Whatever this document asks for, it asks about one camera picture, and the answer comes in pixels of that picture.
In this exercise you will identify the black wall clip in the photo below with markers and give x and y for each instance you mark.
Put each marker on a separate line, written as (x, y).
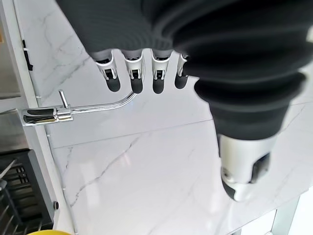
(27, 57)

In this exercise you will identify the small black knob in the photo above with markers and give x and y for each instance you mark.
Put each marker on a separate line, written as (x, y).
(56, 204)

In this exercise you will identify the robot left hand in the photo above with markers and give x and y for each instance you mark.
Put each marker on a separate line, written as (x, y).
(220, 49)

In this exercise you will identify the stainless steel sink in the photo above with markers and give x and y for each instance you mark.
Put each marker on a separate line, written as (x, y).
(9, 80)

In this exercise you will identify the yellow dish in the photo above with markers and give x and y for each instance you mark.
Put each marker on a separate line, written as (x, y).
(49, 232)

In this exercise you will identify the black dish rack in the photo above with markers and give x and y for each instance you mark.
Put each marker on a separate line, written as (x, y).
(27, 186)

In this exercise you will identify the chrome kitchen faucet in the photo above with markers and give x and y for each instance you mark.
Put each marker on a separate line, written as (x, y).
(39, 117)

